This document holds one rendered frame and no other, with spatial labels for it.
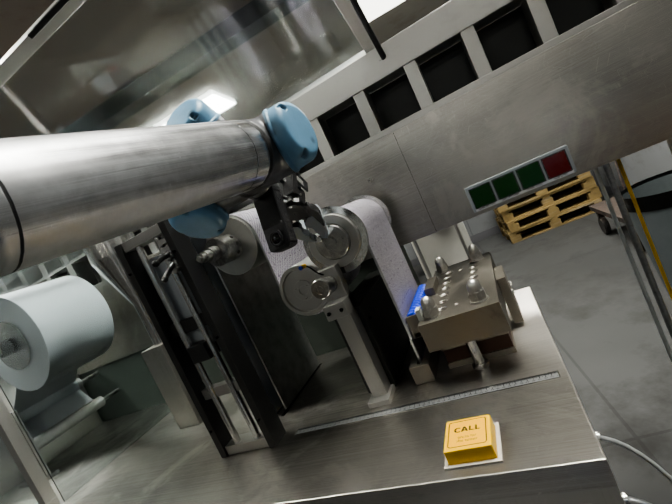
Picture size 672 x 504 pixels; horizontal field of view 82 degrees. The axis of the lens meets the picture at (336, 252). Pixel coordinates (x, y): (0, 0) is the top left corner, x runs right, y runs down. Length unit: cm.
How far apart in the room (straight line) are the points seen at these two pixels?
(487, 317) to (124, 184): 65
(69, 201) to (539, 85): 101
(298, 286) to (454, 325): 35
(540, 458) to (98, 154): 59
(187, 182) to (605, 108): 98
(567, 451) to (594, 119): 76
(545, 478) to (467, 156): 75
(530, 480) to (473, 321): 28
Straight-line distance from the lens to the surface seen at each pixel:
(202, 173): 34
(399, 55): 114
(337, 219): 80
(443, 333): 80
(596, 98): 113
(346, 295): 81
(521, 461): 63
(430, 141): 109
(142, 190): 30
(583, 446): 63
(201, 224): 53
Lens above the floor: 129
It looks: 5 degrees down
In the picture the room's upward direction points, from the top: 25 degrees counter-clockwise
